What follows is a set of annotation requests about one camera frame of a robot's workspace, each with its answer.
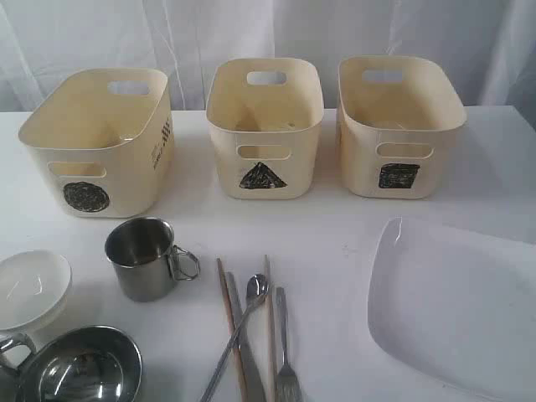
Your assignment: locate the small steel cup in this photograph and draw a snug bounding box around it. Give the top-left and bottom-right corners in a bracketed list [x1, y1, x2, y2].
[1, 333, 37, 377]

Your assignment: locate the right wooden chopstick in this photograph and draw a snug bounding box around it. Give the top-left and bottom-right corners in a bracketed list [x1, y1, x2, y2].
[264, 255, 276, 401]

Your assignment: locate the large stainless steel bowl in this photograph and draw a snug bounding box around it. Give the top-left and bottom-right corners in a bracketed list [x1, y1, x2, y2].
[14, 325, 143, 401]

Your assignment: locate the left wooden chopstick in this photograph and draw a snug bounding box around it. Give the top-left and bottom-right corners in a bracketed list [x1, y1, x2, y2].
[216, 258, 247, 401]

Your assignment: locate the white rectangular plate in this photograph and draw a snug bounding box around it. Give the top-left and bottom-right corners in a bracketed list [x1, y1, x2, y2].
[368, 218, 535, 401]

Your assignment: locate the steel fork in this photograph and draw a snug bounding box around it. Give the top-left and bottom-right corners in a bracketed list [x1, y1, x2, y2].
[276, 286, 303, 402]

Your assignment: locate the cream bin with square mark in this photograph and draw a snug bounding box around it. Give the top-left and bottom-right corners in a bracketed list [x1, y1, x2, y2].
[337, 55, 466, 199]

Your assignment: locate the cream bin with circle mark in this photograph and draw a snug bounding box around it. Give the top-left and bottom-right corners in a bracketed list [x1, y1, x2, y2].
[18, 68, 174, 218]

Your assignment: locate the steel mug with folding handle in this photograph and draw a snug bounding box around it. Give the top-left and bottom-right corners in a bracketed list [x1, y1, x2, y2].
[105, 217, 200, 302]

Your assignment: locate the steel table knife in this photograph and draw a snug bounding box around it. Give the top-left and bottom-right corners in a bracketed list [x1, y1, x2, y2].
[225, 271, 266, 401]

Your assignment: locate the cream bin with triangle mark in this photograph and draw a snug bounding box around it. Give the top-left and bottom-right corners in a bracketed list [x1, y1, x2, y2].
[206, 58, 324, 199]

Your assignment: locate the long steel spoon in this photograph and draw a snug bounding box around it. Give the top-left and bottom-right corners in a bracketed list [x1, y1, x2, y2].
[200, 274, 270, 402]

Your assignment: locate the white ceramic bowl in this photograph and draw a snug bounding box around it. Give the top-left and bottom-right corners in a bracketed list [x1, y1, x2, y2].
[1, 250, 73, 334]

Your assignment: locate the white backdrop curtain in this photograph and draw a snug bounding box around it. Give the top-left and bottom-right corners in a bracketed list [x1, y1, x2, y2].
[1, 1, 535, 119]

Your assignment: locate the wooden chopstick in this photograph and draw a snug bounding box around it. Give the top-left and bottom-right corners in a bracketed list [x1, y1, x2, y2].
[216, 258, 247, 401]
[264, 255, 276, 401]

